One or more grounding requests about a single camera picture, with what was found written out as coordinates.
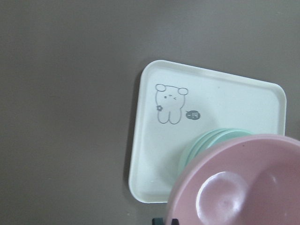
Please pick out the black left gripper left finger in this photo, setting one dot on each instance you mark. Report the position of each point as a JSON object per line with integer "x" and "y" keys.
{"x": 157, "y": 221}

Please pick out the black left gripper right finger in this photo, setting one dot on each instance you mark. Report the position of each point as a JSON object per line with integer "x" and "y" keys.
{"x": 175, "y": 221}

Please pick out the small pink bowl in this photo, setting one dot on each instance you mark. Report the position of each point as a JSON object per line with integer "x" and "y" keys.
{"x": 253, "y": 180}

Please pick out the white rabbit tray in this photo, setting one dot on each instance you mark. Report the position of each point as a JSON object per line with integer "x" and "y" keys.
{"x": 178, "y": 103}

